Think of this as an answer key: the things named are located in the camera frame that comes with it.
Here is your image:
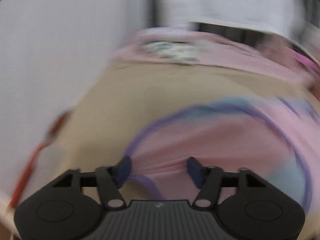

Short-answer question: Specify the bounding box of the pink garment with purple trim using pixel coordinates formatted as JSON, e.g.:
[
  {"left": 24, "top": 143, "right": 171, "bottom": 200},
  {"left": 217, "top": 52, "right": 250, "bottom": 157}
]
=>
[{"left": 125, "top": 98, "right": 319, "bottom": 213}]

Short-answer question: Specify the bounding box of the beige bed sheet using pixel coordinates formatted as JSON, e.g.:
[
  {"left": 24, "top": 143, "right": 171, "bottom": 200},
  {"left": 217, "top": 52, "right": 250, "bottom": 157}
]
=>
[{"left": 25, "top": 62, "right": 319, "bottom": 196}]

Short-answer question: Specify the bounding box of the red white strip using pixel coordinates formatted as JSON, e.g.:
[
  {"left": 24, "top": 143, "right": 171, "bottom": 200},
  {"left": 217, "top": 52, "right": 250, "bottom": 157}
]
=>
[{"left": 8, "top": 110, "right": 72, "bottom": 209}]

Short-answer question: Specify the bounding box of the white green patterned cloth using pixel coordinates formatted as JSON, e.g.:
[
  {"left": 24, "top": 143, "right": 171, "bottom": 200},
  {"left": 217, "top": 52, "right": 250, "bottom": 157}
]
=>
[{"left": 140, "top": 41, "right": 199, "bottom": 64}]

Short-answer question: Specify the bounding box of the pink blanket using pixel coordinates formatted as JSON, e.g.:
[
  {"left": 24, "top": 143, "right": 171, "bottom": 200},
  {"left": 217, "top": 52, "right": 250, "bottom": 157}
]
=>
[{"left": 116, "top": 27, "right": 319, "bottom": 88}]

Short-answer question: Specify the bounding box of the magenta cloth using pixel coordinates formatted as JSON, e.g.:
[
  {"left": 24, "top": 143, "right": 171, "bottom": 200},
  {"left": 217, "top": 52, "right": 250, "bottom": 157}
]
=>
[{"left": 291, "top": 50, "right": 319, "bottom": 74}]

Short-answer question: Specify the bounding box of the white hanging sheet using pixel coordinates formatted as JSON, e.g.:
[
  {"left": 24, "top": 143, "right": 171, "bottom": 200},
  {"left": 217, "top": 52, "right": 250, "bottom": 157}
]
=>
[{"left": 159, "top": 0, "right": 304, "bottom": 39}]

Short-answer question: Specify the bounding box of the black bed frame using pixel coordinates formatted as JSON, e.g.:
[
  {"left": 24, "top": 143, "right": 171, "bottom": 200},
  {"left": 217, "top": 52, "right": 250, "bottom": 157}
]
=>
[{"left": 195, "top": 22, "right": 266, "bottom": 48}]

